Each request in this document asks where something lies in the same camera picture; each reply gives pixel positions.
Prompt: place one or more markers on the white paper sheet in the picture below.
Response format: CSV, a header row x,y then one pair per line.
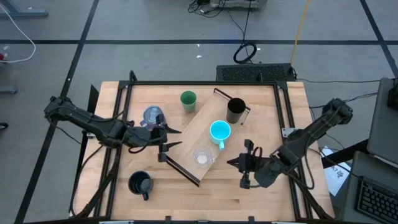
x,y
337,177

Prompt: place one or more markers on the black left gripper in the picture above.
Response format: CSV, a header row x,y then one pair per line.
x,y
144,137

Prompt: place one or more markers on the tall black cup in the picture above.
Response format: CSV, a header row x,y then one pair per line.
x,y
235,109

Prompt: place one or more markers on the small clear glass cup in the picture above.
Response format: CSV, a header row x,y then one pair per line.
x,y
202,158

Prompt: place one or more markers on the grey flat monitor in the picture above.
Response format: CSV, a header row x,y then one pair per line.
x,y
382,124

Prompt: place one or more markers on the grey table leg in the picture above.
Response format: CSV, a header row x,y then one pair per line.
x,y
25,13

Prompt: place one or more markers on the green plastic cup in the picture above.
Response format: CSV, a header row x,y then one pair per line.
x,y
188,99

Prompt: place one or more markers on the grey power strip box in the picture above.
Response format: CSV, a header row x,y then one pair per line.
x,y
233,3

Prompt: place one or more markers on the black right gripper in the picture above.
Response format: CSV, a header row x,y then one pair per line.
x,y
262,169

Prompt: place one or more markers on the wooden tray board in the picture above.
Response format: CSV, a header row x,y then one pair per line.
x,y
192,137

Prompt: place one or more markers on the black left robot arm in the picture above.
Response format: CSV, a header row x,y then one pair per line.
x,y
84,123

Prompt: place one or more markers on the dark blue mug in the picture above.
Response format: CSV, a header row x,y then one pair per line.
x,y
140,183

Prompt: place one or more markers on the purple tumbler with lid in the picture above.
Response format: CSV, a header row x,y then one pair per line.
x,y
150,113

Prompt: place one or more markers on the black device on desk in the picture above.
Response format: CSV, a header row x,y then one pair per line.
x,y
393,99

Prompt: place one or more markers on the small red object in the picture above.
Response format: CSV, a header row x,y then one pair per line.
x,y
2,56

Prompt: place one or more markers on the black keyboard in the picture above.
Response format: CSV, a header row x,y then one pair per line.
x,y
376,202

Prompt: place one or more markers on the grey metal mounting plate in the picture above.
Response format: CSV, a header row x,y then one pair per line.
x,y
286,132

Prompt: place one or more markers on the grey floor foot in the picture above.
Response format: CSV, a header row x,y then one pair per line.
x,y
7,90

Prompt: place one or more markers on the grey side desk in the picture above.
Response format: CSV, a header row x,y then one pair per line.
x,y
357,168

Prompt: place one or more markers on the teal ceramic mug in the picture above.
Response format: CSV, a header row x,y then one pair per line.
x,y
220,132

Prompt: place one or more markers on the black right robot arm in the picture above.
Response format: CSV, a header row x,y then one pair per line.
x,y
311,130

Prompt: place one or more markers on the black table clamp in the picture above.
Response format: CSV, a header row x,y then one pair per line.
x,y
168,219
251,219

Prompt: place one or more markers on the black metal table frame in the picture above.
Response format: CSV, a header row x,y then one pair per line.
x,y
202,83

